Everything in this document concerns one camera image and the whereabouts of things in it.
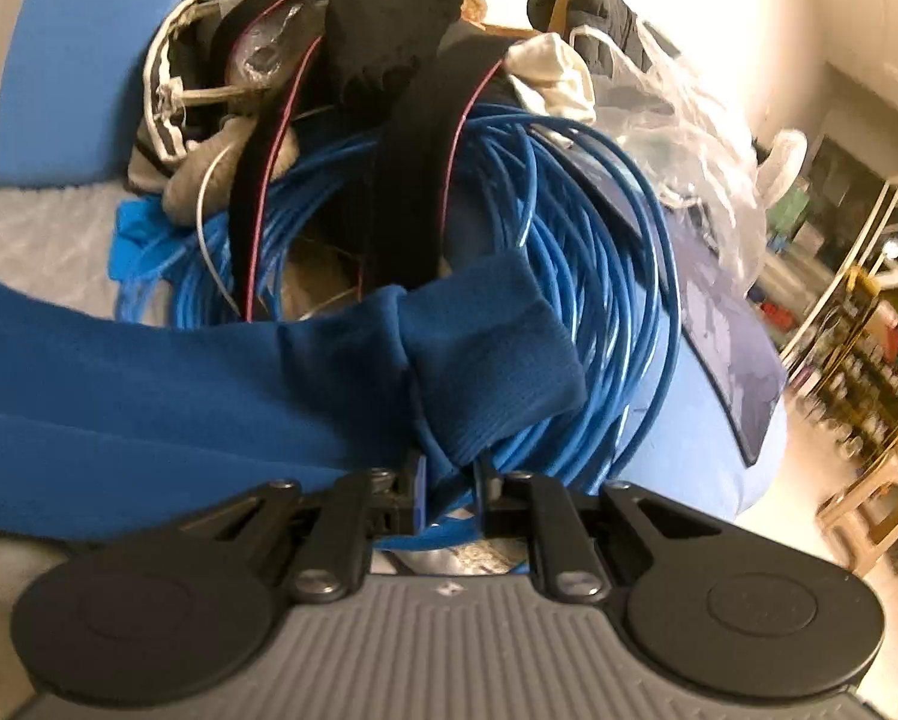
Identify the dark jacket with tan strap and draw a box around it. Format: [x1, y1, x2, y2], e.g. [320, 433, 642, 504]
[527, 0, 682, 70]

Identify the blue cable coil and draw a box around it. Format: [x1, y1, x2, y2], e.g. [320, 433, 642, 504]
[115, 105, 682, 552]

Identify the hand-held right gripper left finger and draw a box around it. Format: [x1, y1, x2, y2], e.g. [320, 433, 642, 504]
[179, 453, 430, 605]

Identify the blue cushion with grey stripes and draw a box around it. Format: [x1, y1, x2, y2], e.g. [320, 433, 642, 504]
[0, 0, 204, 190]

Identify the pale quilted bed cover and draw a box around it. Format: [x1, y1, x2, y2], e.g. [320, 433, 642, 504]
[0, 186, 147, 302]

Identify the thin white wire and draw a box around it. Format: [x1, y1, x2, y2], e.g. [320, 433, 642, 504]
[196, 141, 244, 317]

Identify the grey plush toy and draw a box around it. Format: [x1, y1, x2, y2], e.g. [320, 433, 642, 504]
[162, 118, 301, 227]

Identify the dark blue sweatshirt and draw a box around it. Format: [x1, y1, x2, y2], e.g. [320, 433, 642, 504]
[0, 251, 589, 542]

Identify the black garment with white stripes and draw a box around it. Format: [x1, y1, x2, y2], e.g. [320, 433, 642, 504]
[128, 0, 234, 192]

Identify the cluttered storage shelf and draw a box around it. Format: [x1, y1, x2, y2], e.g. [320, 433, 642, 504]
[752, 127, 898, 466]

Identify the wooden stool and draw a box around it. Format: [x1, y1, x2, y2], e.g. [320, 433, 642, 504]
[816, 420, 898, 580]

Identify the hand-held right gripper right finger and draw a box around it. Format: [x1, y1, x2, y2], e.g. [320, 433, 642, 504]
[473, 454, 714, 602]

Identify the bright blue plastic bag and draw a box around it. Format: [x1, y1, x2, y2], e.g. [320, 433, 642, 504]
[110, 199, 191, 280]

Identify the white cloth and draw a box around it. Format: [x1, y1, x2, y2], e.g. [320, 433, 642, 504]
[507, 33, 597, 122]

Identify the clear plastic bag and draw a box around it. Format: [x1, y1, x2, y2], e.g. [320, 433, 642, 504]
[569, 15, 766, 293]

